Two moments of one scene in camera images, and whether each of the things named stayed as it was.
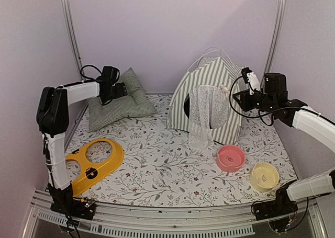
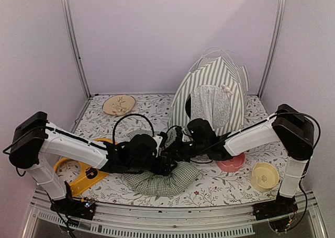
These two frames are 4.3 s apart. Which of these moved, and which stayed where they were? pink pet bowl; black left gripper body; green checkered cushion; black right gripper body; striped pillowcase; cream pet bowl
Moved: green checkered cushion; black right gripper body; black left gripper body
Stayed: striped pillowcase; cream pet bowl; pink pet bowl
